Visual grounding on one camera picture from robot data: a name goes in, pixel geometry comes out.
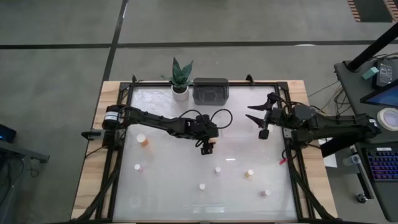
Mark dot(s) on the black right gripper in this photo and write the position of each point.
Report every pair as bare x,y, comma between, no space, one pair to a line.
278,115

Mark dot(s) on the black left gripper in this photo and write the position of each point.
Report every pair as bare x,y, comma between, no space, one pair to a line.
205,127

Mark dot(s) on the orange medicine bottle white cap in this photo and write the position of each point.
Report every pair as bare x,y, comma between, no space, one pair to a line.
249,173
270,128

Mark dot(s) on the small white bottle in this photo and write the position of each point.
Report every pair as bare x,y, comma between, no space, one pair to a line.
202,186

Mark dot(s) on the large orange medicine bottle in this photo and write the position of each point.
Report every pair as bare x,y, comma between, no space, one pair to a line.
141,137

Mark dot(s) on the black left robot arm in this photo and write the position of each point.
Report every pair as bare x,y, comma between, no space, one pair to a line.
155,120

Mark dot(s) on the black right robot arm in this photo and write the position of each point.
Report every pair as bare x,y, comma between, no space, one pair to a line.
342,124

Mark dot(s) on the grey plastic bin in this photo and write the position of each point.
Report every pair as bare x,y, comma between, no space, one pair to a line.
211,91

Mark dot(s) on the snake plant in white pot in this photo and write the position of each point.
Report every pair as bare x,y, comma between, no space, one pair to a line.
180,93

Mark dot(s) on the red clip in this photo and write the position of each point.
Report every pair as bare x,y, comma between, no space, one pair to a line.
283,161

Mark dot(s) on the white paper sheet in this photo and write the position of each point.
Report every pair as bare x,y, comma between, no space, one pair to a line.
329,160

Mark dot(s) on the dark grey side desk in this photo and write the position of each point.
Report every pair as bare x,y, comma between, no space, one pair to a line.
351,93

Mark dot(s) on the clear plastic water bottle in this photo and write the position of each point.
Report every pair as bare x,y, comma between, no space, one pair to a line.
351,160

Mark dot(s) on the black clamp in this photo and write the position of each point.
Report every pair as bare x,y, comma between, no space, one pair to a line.
90,135

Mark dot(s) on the small teal box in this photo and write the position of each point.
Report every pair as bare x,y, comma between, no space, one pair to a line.
370,73

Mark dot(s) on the white tape roll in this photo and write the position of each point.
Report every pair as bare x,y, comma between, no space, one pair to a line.
381,119

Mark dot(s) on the monitor with blue screen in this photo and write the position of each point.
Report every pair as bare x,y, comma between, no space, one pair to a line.
387,98

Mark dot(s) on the black slanted pole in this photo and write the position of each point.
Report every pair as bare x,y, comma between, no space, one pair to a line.
373,48

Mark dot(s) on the black caster wheel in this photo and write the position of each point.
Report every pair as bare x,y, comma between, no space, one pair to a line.
361,198

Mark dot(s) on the black flat device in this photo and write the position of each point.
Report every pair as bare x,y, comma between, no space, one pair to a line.
385,73

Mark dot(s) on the backlit computer keyboard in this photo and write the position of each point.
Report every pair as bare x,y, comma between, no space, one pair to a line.
384,165

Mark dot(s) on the hazard striped floor mat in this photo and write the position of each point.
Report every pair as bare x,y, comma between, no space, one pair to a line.
373,11

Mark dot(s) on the black device with blue light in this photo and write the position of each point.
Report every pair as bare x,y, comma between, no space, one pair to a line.
7,134

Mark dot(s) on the black aluminium table frame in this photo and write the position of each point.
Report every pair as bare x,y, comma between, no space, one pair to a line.
112,186

